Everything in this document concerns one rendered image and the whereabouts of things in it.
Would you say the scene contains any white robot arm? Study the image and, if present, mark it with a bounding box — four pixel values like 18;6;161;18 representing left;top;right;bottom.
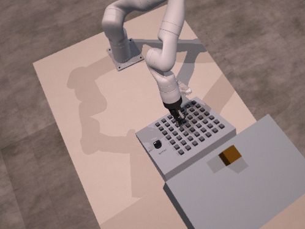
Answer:
102;0;192;103

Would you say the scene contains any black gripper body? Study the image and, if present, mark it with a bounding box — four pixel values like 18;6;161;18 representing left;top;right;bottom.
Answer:
163;97;183;116

